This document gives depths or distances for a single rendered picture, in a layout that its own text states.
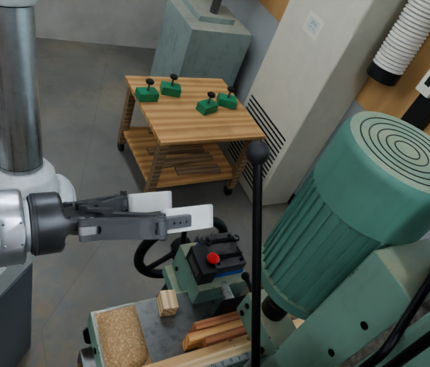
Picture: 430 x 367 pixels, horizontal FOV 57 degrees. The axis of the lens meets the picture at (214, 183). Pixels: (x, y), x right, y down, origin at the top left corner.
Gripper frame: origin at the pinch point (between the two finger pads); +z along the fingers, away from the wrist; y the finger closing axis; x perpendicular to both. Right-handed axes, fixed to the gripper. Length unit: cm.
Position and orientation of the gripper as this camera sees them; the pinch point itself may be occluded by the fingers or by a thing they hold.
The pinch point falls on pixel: (182, 207)
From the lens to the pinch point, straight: 57.8
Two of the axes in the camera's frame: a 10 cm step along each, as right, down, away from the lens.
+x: -0.1, -9.9, -1.3
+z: 8.7, -0.7, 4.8
